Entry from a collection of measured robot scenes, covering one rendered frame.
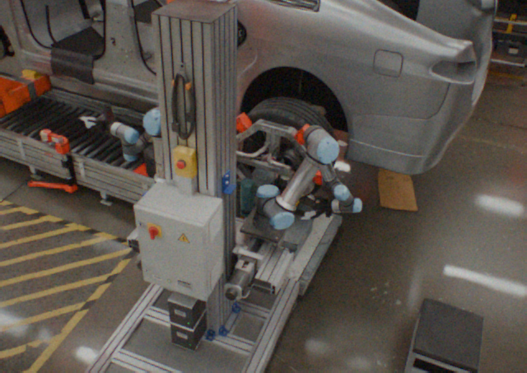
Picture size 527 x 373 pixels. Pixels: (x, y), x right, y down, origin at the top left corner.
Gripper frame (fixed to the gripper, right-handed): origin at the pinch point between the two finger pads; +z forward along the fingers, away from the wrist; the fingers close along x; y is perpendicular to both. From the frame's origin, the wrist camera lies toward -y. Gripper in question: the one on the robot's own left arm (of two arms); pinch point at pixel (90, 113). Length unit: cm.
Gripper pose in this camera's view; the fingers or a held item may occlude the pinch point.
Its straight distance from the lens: 309.2
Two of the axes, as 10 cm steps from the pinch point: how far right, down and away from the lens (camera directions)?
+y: -1.1, 8.7, 4.8
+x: 5.7, -3.4, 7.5
